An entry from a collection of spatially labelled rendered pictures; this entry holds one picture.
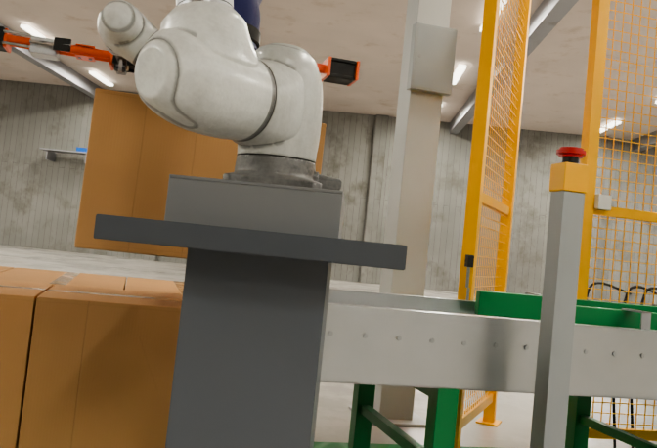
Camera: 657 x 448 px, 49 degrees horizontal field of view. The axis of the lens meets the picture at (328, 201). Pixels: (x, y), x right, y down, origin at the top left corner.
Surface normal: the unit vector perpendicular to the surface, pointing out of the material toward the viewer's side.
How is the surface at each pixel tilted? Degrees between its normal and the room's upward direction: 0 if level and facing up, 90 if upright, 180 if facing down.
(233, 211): 90
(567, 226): 90
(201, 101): 122
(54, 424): 90
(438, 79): 90
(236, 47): 76
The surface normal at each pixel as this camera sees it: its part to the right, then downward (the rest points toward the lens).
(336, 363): 0.25, -0.04
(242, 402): -0.04, -0.07
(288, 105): 0.74, 0.07
